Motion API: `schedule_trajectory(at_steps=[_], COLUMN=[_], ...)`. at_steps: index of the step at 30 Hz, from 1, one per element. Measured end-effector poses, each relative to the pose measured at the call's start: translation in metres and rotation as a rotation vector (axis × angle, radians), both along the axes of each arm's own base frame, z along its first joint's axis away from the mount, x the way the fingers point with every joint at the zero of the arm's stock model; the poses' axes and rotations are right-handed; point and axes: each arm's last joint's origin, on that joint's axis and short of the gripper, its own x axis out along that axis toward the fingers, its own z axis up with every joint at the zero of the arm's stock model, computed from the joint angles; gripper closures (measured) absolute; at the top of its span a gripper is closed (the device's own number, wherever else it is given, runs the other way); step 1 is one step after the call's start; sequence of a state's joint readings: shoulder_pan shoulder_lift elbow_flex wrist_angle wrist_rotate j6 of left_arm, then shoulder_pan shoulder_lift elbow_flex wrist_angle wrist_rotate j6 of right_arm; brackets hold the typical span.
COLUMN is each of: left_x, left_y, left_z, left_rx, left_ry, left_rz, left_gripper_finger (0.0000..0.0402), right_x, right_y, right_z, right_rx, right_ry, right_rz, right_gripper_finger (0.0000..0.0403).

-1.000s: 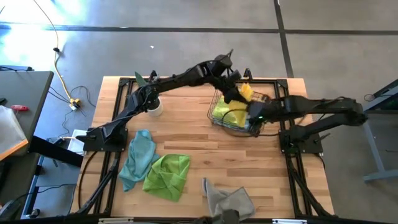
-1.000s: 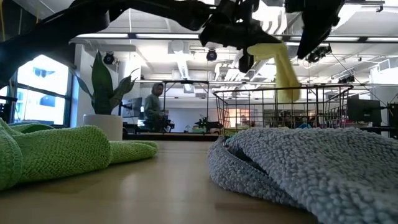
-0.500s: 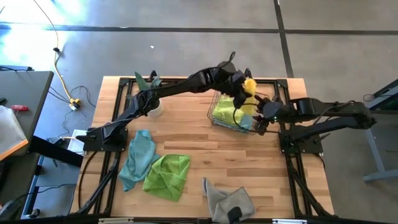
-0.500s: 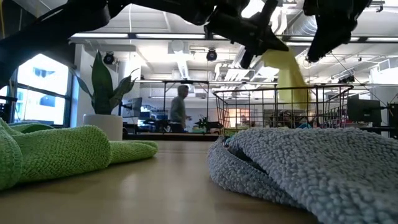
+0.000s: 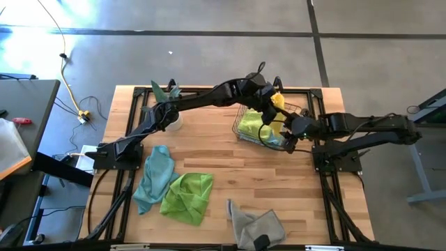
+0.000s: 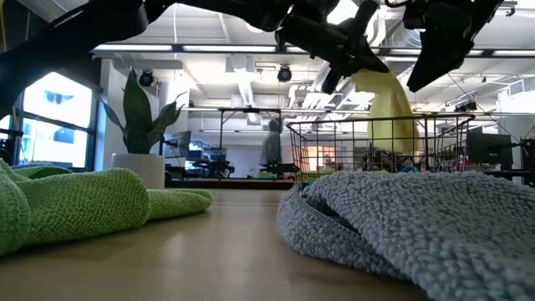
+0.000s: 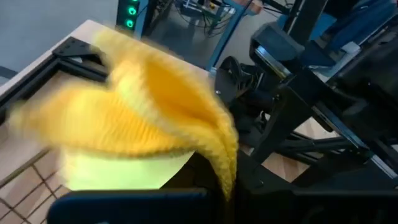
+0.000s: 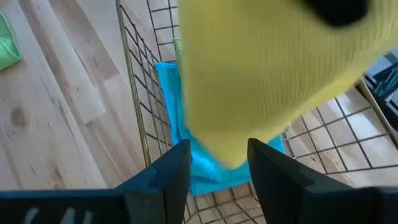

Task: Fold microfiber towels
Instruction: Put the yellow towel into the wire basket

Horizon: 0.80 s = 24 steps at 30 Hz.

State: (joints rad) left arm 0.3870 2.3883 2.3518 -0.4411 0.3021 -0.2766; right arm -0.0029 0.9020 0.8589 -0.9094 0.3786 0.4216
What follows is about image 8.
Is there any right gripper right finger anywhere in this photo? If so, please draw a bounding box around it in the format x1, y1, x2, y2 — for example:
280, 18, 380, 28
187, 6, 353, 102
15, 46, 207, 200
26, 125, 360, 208
247, 138, 398, 224

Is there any lime green microfiber towel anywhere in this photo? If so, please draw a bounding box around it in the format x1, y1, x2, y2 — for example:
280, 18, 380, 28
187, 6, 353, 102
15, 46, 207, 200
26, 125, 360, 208
172, 37, 185, 65

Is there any dark green microfiber towel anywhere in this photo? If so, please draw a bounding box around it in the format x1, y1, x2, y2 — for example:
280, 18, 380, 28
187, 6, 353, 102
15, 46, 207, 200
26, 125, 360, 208
0, 11, 23, 72

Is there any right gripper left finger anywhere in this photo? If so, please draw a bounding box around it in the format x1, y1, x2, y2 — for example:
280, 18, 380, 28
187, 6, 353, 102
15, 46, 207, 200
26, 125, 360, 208
0, 139, 192, 224

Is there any copper wire basket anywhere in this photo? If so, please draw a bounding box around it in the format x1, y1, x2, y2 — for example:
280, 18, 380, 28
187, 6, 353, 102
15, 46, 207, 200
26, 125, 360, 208
115, 0, 398, 224

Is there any light blue microfiber towel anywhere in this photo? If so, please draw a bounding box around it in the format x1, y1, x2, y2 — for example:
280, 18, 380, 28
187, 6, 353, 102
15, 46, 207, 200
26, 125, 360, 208
154, 61, 286, 197

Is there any yellow microfiber towel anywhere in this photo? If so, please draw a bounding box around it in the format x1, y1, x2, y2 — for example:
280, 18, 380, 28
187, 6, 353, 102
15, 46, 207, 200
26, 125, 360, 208
178, 0, 398, 170

